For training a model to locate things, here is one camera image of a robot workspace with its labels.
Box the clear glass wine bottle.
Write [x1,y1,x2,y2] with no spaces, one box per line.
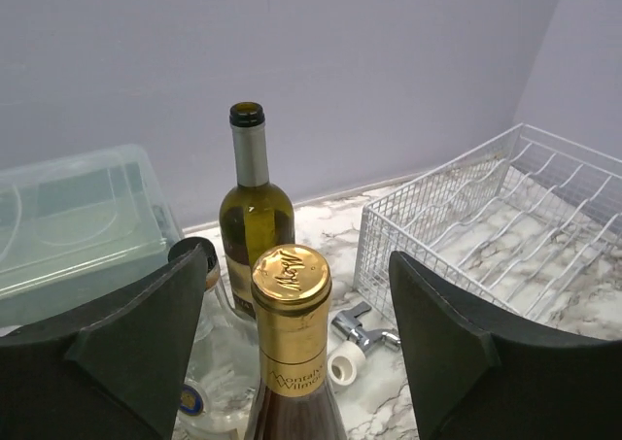
[168,237,259,439]

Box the red bottle gold foil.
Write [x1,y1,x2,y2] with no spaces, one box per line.
[245,244,347,440]

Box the dark green brown-label wine bottle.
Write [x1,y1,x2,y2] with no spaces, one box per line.
[219,102,295,319]

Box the white plastic pipe fitting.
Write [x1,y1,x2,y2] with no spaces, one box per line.
[328,341,366,389]

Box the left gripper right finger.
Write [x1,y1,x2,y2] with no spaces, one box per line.
[389,251,621,439]

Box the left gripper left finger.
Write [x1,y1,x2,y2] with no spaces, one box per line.
[1,247,207,439]

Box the green plastic toolbox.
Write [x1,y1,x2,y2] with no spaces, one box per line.
[1,145,182,333]

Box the white wire wine rack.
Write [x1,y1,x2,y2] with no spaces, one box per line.
[354,123,621,340]

